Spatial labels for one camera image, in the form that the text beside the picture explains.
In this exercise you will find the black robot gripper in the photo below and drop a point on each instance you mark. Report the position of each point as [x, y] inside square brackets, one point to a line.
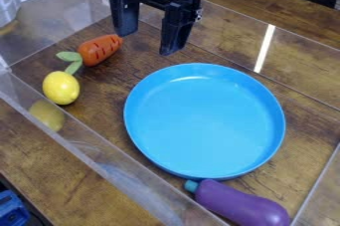
[182, 13]

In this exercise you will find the yellow toy lemon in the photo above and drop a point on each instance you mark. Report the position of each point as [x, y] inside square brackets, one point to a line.
[61, 88]

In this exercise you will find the round blue plastic tray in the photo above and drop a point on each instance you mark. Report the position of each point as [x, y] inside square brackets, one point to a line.
[205, 121]

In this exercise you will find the orange toy carrot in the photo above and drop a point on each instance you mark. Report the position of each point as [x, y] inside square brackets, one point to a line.
[93, 52]

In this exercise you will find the purple toy eggplant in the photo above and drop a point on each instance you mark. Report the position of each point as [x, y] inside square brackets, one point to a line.
[246, 209]

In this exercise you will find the blue device at corner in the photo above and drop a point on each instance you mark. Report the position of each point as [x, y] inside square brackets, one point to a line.
[14, 213]

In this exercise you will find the clear acrylic enclosure wall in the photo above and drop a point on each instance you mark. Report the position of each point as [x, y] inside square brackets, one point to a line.
[82, 172]

